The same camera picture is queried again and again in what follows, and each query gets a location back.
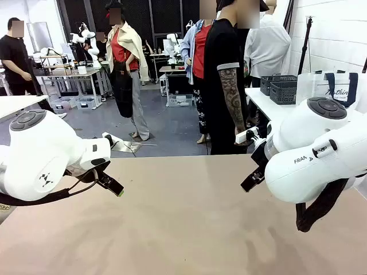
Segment silver mannequin base plate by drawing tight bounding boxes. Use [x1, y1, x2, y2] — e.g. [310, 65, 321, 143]
[114, 139, 158, 153]

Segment person in white shirt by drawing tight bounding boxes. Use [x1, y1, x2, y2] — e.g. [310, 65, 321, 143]
[243, 0, 292, 88]

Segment black sleeved right arm cable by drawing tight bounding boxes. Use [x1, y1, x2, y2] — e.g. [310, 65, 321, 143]
[295, 177, 349, 233]

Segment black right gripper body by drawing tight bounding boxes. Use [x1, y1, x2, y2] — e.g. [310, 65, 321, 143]
[250, 142, 269, 174]

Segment clear storage box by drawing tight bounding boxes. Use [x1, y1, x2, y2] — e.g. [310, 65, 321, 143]
[167, 93, 194, 108]
[75, 97, 103, 111]

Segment person in black shirt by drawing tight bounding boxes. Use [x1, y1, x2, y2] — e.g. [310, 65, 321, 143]
[205, 0, 251, 156]

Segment grey workbench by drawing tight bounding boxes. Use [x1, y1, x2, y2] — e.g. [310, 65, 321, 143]
[42, 66, 113, 101]

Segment black tripod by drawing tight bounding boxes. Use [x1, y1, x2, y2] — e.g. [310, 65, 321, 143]
[298, 15, 315, 76]

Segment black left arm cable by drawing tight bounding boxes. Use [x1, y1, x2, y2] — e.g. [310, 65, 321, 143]
[0, 168, 100, 207]

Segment translucent white bag navy handles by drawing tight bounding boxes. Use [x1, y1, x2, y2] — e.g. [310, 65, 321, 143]
[296, 71, 360, 111]

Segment person in black t-shirt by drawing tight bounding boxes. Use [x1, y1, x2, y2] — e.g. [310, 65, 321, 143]
[0, 17, 68, 120]

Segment white power strip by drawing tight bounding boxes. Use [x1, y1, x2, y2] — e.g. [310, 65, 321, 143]
[235, 128, 259, 146]
[101, 131, 124, 147]

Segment white side table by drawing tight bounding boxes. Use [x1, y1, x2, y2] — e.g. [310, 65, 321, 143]
[245, 87, 299, 123]
[0, 95, 50, 121]

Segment mannequin with cream jacket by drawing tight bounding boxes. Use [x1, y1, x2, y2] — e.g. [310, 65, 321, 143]
[104, 1, 151, 142]

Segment tattooed right forearm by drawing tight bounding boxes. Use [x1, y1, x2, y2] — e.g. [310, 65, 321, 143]
[218, 67, 247, 134]

